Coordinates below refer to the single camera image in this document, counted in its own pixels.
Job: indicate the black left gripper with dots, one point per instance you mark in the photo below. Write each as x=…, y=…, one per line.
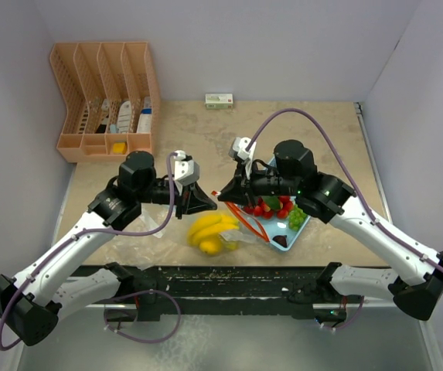
x=194, y=199

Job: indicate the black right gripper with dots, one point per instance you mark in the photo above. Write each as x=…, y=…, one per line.
x=240, y=190

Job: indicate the yellow banana bunch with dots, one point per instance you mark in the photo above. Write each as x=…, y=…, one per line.
x=210, y=225

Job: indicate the clear orange-zipper bag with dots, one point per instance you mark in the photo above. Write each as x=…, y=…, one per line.
x=170, y=247

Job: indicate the yellow mango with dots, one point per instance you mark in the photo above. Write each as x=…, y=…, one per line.
x=211, y=245

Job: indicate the light blue plastic basket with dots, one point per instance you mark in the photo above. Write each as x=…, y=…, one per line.
x=276, y=220

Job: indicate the yellow star fruit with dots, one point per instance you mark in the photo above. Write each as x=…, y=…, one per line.
x=232, y=239

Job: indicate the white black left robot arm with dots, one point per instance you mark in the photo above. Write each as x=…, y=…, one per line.
x=34, y=300

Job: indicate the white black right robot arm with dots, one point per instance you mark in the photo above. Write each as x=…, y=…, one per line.
x=413, y=280

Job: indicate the green grape bunch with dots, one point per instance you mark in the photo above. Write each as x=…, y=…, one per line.
x=296, y=218

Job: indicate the dark purple plum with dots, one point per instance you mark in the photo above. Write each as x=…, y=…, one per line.
x=281, y=240

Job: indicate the yellow grey eraser block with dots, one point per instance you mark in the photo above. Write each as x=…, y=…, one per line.
x=119, y=148

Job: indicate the white blue boxed item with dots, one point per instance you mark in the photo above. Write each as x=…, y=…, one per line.
x=145, y=118

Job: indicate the green white small box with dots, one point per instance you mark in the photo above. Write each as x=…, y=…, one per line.
x=218, y=101

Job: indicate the white striped card pack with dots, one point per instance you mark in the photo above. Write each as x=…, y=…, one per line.
x=124, y=117

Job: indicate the black grey scraper tool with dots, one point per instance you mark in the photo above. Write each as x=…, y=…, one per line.
x=103, y=118

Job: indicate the peach desk organizer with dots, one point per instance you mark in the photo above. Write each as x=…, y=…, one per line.
x=89, y=72

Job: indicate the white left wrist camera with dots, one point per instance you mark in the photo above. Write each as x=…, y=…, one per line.
x=186, y=170

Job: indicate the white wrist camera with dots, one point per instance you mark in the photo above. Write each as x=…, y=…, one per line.
x=186, y=170
x=242, y=151

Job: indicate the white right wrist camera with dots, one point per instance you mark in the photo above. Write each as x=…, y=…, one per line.
x=242, y=151

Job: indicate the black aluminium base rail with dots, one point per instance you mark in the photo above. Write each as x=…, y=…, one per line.
x=298, y=292

